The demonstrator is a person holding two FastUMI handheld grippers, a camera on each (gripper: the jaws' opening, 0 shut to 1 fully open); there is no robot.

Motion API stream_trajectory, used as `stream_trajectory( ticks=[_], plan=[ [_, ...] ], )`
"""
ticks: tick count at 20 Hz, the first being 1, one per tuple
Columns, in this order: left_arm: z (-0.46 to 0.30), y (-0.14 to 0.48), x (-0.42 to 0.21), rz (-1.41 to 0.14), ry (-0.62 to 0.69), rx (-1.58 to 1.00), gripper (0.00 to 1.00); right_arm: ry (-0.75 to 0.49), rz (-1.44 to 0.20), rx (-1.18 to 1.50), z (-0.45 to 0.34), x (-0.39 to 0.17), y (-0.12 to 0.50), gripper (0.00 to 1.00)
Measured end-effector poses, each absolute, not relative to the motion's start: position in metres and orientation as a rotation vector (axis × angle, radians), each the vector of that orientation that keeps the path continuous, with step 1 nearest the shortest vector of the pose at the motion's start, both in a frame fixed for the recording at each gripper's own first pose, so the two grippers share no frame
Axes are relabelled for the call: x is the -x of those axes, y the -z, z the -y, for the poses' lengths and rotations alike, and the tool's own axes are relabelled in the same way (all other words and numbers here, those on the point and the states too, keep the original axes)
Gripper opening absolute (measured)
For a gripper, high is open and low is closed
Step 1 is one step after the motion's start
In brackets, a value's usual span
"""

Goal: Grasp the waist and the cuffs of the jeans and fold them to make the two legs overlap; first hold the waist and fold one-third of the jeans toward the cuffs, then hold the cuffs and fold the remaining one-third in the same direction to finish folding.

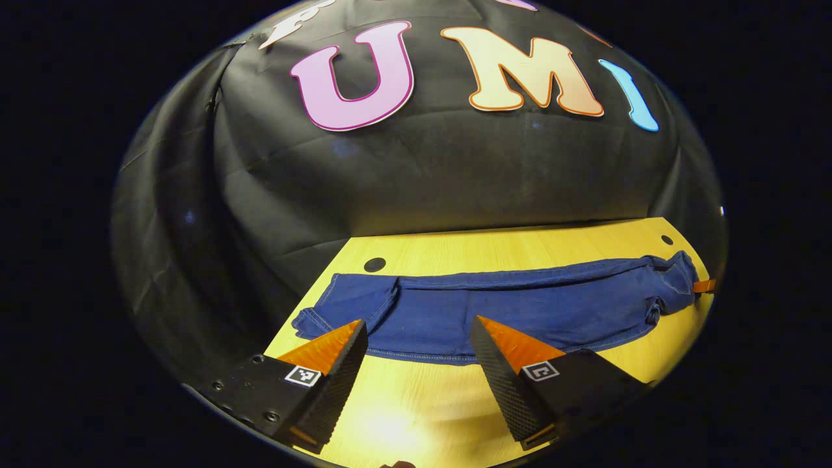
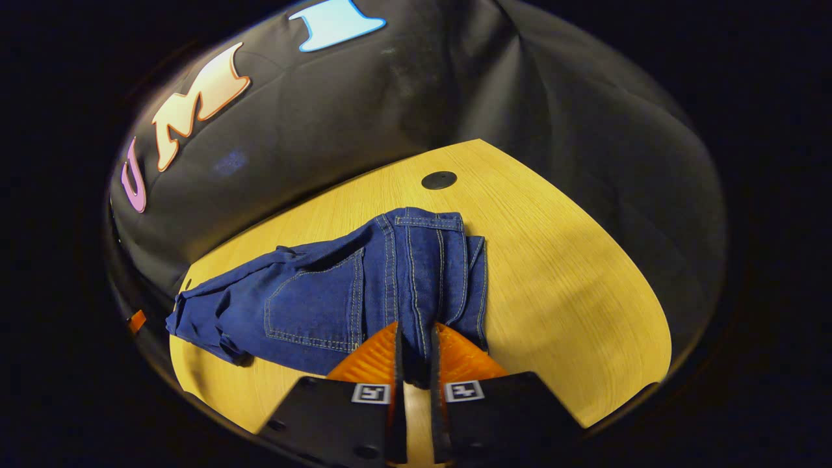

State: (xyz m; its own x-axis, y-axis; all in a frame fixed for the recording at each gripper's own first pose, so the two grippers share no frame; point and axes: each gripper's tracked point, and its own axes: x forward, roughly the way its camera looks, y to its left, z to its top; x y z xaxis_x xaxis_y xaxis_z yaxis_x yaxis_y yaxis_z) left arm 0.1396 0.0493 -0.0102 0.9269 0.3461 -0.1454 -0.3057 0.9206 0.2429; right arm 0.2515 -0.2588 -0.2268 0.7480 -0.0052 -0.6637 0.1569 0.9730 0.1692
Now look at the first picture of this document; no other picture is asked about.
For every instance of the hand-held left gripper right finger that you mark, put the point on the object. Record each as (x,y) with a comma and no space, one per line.
(504,390)

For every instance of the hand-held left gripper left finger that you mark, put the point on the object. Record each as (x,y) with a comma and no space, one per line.
(338,383)

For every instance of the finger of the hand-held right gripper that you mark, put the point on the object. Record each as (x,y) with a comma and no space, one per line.
(704,286)

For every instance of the blue denim jeans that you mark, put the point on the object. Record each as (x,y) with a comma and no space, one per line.
(507,312)

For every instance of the black backdrop cloth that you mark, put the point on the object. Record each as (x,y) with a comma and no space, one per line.
(422,175)

